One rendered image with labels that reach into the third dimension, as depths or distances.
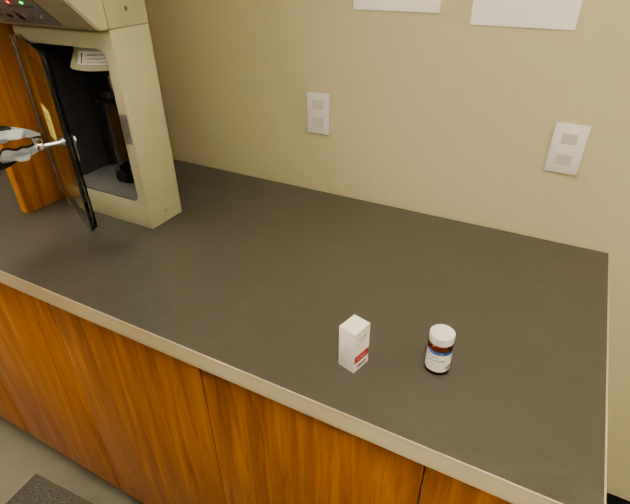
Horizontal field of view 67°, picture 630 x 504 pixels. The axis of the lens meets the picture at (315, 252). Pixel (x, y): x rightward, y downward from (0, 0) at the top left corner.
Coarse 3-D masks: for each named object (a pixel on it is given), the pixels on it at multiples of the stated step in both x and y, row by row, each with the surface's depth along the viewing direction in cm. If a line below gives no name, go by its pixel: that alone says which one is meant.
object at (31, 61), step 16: (32, 48) 94; (32, 64) 101; (32, 80) 108; (48, 80) 93; (32, 96) 116; (48, 96) 98; (48, 128) 113; (64, 128) 98; (64, 144) 102; (64, 160) 109; (64, 176) 118; (64, 192) 128; (80, 192) 106; (80, 208) 114
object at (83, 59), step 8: (80, 48) 108; (88, 48) 108; (72, 56) 111; (80, 56) 109; (88, 56) 108; (96, 56) 108; (104, 56) 108; (72, 64) 111; (80, 64) 109; (88, 64) 108; (96, 64) 108; (104, 64) 108
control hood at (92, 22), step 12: (36, 0) 92; (48, 0) 90; (60, 0) 89; (72, 0) 90; (84, 0) 92; (96, 0) 94; (48, 12) 95; (60, 12) 94; (72, 12) 92; (84, 12) 92; (96, 12) 94; (24, 24) 105; (36, 24) 103; (72, 24) 97; (84, 24) 95; (96, 24) 95
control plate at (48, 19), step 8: (0, 0) 97; (8, 0) 96; (16, 0) 95; (24, 0) 94; (32, 0) 92; (0, 8) 101; (8, 8) 99; (16, 8) 98; (24, 8) 97; (32, 8) 96; (40, 8) 95; (0, 16) 105; (8, 16) 103; (16, 16) 102; (24, 16) 101; (32, 16) 99; (40, 16) 98; (48, 16) 97; (48, 24) 100; (56, 24) 99
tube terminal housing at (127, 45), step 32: (128, 0) 100; (32, 32) 109; (64, 32) 104; (96, 32) 100; (128, 32) 102; (128, 64) 104; (128, 96) 106; (160, 96) 114; (160, 128) 117; (160, 160) 119; (96, 192) 127; (160, 192) 122; (160, 224) 125
